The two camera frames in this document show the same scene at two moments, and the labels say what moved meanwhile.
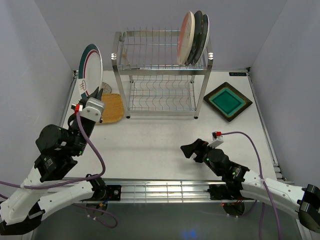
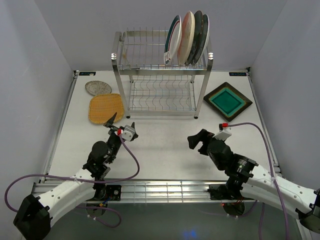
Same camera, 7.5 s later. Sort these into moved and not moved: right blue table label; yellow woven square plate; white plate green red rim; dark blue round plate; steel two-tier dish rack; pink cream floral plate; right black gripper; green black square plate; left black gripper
Moved: white plate green red rim; left black gripper; right black gripper
Not moved: steel two-tier dish rack; yellow woven square plate; green black square plate; pink cream floral plate; right blue table label; dark blue round plate
